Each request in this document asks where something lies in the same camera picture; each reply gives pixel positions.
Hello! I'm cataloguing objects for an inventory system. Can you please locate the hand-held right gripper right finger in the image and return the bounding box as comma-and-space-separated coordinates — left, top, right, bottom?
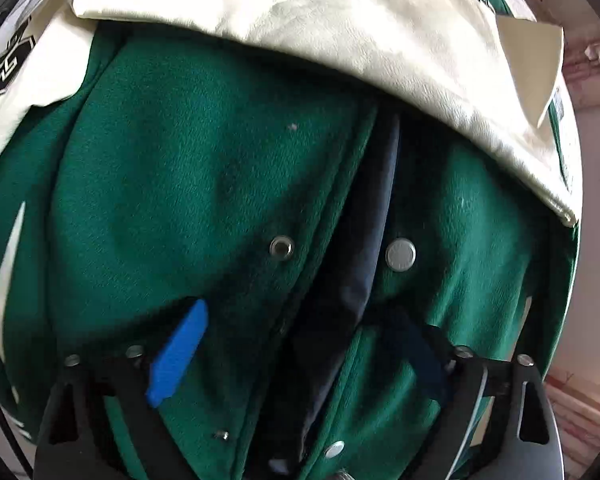
400, 322, 565, 480

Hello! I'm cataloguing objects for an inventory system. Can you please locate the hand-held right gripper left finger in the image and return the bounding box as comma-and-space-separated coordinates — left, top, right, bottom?
34, 299, 210, 480

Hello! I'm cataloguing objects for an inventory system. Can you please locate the green and cream varsity jacket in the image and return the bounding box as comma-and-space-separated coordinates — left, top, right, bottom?
0, 0, 582, 480

